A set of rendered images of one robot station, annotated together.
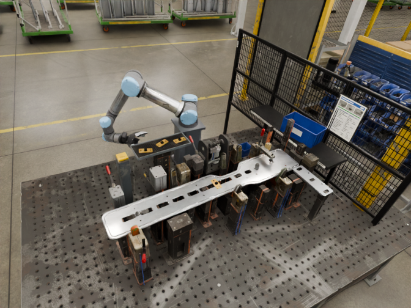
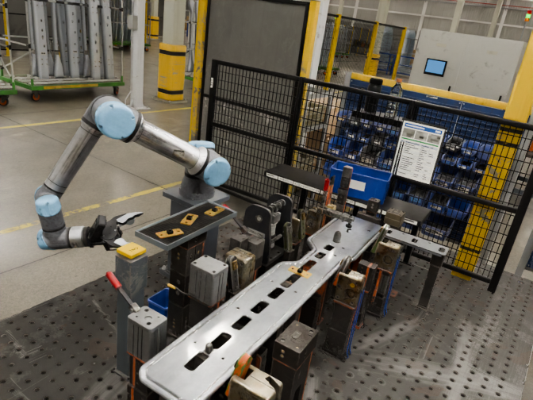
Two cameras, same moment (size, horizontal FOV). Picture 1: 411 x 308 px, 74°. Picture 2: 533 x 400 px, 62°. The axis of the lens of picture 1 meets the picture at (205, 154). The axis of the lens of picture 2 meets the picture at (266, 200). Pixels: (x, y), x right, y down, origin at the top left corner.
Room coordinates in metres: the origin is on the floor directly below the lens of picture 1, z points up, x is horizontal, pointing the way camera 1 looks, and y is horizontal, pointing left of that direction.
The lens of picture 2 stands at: (0.04, 0.68, 1.84)
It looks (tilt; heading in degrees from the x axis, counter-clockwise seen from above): 22 degrees down; 334
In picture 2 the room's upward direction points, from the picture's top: 8 degrees clockwise
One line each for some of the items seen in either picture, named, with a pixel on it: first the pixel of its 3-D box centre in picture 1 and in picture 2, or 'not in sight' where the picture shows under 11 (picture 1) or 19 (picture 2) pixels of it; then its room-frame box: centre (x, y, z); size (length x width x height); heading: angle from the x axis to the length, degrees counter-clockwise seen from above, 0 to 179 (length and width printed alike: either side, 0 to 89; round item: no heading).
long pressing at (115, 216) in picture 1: (214, 186); (298, 276); (1.22, -0.08, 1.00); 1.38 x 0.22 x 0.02; 125
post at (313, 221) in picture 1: (317, 206); (431, 279); (1.29, -0.82, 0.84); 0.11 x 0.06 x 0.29; 35
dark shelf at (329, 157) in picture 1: (292, 132); (343, 191); (1.92, -0.71, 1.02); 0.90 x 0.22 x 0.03; 35
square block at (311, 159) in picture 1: (304, 174); (387, 244); (1.56, -0.77, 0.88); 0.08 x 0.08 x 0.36; 35
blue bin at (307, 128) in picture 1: (302, 129); (359, 182); (1.86, -0.75, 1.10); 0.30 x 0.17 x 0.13; 45
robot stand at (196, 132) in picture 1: (187, 143); (193, 234); (1.77, 0.16, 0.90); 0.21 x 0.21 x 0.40; 31
